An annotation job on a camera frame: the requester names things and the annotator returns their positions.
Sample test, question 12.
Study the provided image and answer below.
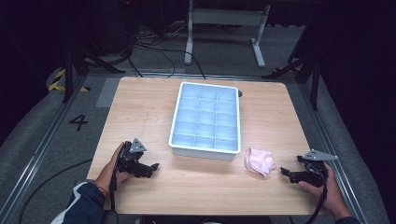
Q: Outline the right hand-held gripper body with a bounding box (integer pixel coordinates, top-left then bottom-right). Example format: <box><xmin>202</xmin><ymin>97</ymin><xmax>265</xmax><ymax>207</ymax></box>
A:
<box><xmin>295</xmin><ymin>148</ymin><xmax>339</xmax><ymax>189</ymax></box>

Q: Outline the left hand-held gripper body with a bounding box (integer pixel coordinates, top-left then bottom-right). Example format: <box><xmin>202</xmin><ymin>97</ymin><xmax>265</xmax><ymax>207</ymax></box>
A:
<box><xmin>116</xmin><ymin>137</ymin><xmax>148</xmax><ymax>175</ymax></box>

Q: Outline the person's left hand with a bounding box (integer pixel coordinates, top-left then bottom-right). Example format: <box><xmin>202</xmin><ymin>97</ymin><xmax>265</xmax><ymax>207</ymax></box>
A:
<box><xmin>93</xmin><ymin>142</ymin><xmax>135</xmax><ymax>198</ymax></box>

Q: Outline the person's right hand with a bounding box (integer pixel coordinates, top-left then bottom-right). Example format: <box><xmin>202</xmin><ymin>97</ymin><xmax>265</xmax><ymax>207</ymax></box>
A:
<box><xmin>297</xmin><ymin>161</ymin><xmax>353</xmax><ymax>220</ymax></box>

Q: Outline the pink folded cloth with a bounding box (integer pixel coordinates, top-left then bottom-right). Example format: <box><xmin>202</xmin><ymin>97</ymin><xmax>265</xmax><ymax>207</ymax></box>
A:
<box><xmin>244</xmin><ymin>147</ymin><xmax>277</xmax><ymax>178</ymax></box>

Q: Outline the white divided storage tray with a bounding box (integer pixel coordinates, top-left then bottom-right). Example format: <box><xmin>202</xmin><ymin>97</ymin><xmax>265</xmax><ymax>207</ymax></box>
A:
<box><xmin>168</xmin><ymin>81</ymin><xmax>243</xmax><ymax>162</ymax></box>

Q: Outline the black metal stand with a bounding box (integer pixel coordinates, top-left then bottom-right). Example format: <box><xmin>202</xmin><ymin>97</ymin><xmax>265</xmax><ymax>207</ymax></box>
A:
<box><xmin>61</xmin><ymin>36</ymin><xmax>127</xmax><ymax>105</ymax></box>
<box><xmin>262</xmin><ymin>27</ymin><xmax>322</xmax><ymax>112</ymax></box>

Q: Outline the yellow black hazard tape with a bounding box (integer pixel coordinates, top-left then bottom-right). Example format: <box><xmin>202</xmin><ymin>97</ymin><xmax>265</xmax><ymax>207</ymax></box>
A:
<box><xmin>47</xmin><ymin>68</ymin><xmax>92</xmax><ymax>93</ymax></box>

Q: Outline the grey metal floor rail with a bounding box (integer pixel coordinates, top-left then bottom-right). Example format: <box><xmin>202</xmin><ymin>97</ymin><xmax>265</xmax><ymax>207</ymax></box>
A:
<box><xmin>297</xmin><ymin>81</ymin><xmax>368</xmax><ymax>224</ymax></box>
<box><xmin>0</xmin><ymin>74</ymin><xmax>89</xmax><ymax>222</ymax></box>

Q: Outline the right hand-held gripper cable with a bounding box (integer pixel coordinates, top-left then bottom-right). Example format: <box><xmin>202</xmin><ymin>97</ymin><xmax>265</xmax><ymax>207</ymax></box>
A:
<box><xmin>304</xmin><ymin>161</ymin><xmax>329</xmax><ymax>224</ymax></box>

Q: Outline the hand-held gripper cable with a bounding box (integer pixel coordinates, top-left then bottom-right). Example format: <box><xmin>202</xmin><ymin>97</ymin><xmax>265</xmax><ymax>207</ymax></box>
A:
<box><xmin>108</xmin><ymin>146</ymin><xmax>129</xmax><ymax>213</ymax></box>
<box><xmin>304</xmin><ymin>161</ymin><xmax>329</xmax><ymax>224</ymax></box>

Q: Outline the left hand-held gripper cable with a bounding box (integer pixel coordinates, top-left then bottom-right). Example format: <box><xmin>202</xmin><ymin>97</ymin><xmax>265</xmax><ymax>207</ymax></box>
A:
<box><xmin>108</xmin><ymin>146</ymin><xmax>129</xmax><ymax>213</ymax></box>

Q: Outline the black floor cable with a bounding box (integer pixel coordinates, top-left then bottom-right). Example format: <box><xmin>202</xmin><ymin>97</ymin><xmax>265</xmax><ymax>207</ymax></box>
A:
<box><xmin>18</xmin><ymin>158</ymin><xmax>94</xmax><ymax>224</ymax></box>

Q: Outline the bundle of black floor cables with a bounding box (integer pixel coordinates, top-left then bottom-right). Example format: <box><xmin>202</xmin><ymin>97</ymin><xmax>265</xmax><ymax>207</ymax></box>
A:
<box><xmin>124</xmin><ymin>21</ymin><xmax>207</xmax><ymax>80</ymax></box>

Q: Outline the white metal table frame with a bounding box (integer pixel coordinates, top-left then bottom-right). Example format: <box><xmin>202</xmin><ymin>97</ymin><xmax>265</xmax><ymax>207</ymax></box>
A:
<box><xmin>183</xmin><ymin>0</ymin><xmax>273</xmax><ymax>69</ymax></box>

